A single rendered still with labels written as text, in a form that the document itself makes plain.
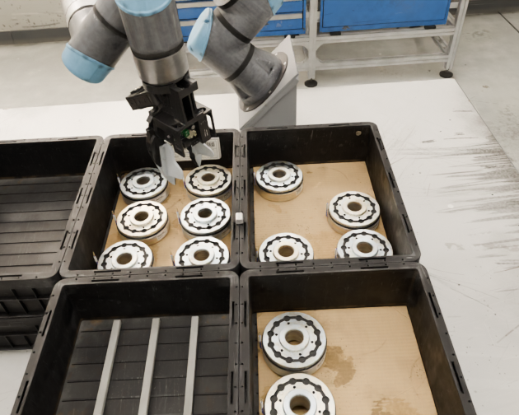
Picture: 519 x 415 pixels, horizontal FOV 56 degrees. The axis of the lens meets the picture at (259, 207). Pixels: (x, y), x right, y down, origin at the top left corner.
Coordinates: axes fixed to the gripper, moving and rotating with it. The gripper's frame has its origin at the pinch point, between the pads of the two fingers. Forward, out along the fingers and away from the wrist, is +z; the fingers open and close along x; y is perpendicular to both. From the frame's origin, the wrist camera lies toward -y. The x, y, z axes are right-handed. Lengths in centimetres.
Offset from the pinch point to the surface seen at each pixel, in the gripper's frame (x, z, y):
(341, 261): 5.9, 7.5, 31.0
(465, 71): 239, 115, -42
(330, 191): 26.8, 18.8, 13.1
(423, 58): 215, 100, -60
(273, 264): -2.0, 7.1, 23.1
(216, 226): 1.4, 14.1, 4.4
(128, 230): -10.8, 13.4, -8.1
